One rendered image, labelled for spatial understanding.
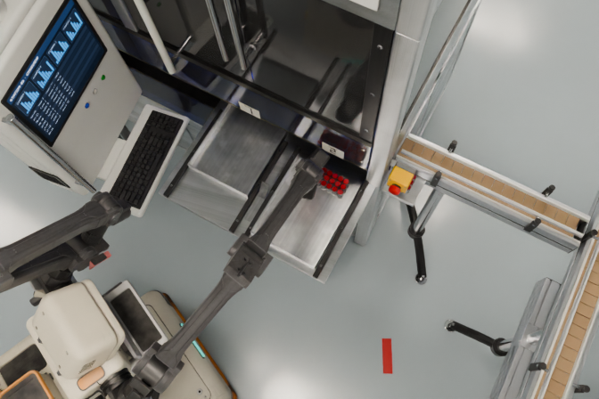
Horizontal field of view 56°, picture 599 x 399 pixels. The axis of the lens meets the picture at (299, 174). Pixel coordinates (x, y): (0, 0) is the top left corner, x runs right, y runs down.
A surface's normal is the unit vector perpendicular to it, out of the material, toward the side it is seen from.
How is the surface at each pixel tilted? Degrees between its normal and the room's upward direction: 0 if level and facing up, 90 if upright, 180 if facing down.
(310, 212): 0
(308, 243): 0
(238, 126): 0
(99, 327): 43
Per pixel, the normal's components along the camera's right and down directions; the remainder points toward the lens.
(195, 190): -0.04, -0.36
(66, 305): 0.50, -0.67
